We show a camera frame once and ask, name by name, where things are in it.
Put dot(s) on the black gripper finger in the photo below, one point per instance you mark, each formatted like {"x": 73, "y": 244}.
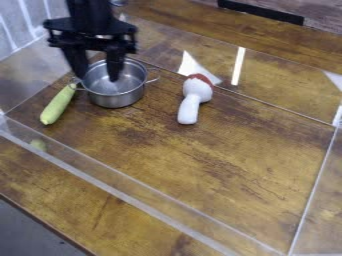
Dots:
{"x": 76, "y": 58}
{"x": 115, "y": 62}

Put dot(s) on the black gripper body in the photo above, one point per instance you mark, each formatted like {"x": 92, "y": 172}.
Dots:
{"x": 117, "y": 33}

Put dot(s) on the small steel pot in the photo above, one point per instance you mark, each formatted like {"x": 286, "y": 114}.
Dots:
{"x": 120, "y": 93}

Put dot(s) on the green plush corn cob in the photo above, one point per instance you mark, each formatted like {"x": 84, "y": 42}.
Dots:
{"x": 56, "y": 106}

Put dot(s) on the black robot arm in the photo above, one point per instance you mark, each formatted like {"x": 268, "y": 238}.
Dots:
{"x": 92, "y": 29}

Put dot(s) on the white red plush mushroom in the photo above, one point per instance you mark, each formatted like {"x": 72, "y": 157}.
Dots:
{"x": 196, "y": 92}

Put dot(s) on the black bar on table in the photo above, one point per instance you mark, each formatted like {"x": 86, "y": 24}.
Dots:
{"x": 262, "y": 12}

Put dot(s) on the clear acrylic enclosure wall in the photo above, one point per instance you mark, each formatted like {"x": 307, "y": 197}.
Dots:
{"x": 244, "y": 184}

